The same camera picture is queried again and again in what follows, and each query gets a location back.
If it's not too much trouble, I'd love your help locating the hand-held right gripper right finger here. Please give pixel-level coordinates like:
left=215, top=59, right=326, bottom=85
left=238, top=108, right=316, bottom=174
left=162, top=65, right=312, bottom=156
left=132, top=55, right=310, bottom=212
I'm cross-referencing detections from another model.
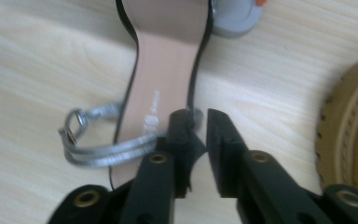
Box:
left=206, top=108, right=334, bottom=224

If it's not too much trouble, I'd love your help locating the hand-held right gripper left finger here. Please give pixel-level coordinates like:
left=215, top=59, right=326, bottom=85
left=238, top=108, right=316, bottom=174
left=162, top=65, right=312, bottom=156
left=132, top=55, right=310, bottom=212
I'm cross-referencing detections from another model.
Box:
left=117, top=108, right=208, bottom=224

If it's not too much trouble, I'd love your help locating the tan suede boot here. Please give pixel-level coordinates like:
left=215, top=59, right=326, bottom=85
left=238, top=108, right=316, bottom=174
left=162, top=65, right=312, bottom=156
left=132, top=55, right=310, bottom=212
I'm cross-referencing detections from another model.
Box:
left=314, top=53, right=358, bottom=191

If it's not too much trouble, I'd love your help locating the black sandal with glitter strap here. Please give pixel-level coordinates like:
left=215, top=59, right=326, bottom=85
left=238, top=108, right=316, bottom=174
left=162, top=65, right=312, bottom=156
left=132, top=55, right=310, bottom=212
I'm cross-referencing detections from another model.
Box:
left=58, top=0, right=214, bottom=191

